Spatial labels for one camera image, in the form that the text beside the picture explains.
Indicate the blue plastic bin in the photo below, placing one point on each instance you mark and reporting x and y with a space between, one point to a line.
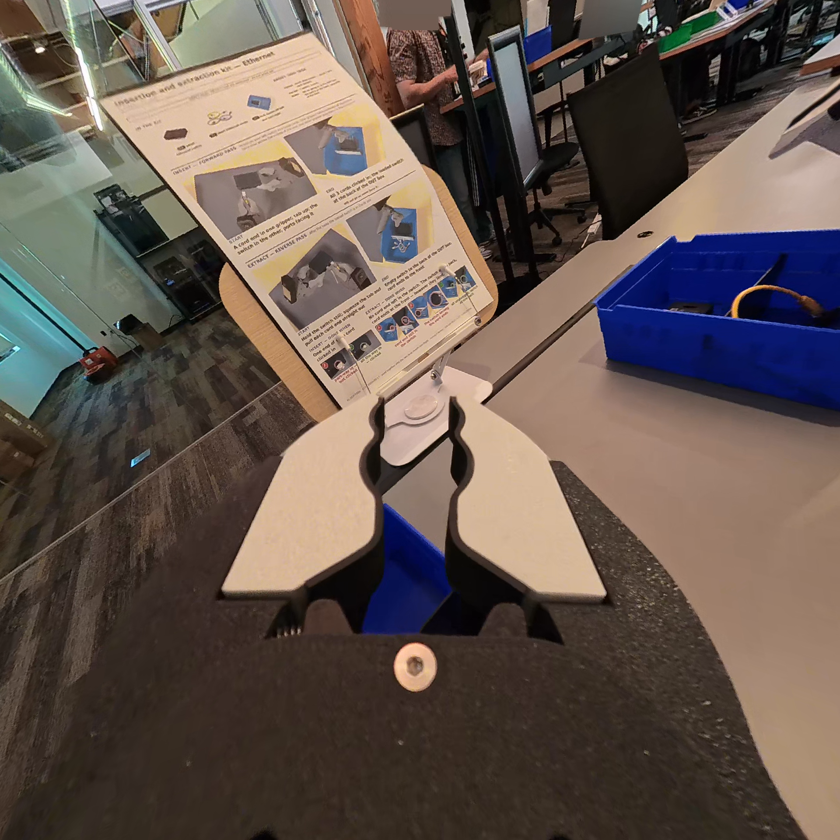
689 348
407 564

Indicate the instruction sheet board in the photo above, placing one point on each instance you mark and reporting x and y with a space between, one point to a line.
295 197

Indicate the black network switch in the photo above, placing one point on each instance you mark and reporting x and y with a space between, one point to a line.
689 308

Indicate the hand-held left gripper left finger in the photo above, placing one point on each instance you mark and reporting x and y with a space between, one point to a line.
308 518

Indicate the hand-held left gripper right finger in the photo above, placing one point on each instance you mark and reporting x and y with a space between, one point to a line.
525 525

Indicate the dark monitor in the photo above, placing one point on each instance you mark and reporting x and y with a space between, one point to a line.
417 141

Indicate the framed monitor on stand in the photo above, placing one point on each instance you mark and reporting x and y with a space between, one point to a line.
518 105

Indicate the black office chair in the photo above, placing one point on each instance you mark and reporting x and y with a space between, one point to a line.
558 157

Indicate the small blue storage bin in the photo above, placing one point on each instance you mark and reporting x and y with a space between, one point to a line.
538 46

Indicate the small red box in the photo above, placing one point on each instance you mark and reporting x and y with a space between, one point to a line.
98 364

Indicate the green storage bin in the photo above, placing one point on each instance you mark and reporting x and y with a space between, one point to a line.
689 33

